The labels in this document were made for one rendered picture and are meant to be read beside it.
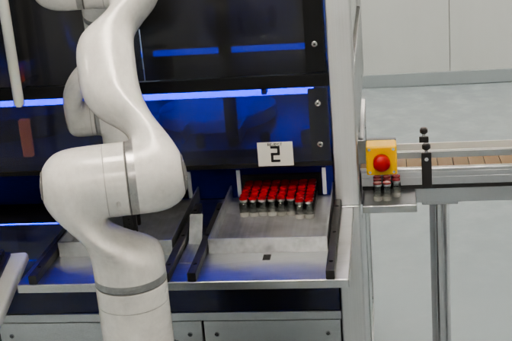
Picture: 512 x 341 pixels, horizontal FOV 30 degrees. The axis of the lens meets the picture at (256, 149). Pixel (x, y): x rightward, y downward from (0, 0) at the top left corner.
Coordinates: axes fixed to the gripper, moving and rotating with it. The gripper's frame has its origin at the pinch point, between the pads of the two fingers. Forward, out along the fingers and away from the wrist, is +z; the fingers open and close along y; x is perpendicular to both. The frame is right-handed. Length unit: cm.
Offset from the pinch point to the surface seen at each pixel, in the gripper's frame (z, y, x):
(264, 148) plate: -9.9, 18.7, -28.9
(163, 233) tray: 5.6, 4.7, -5.7
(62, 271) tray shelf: 5.9, -14.6, 12.5
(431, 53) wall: 68, 479, -91
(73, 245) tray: 3.1, -7.1, 11.9
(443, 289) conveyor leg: 35, 34, -71
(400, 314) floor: 93, 131, -60
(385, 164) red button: -6, 15, -57
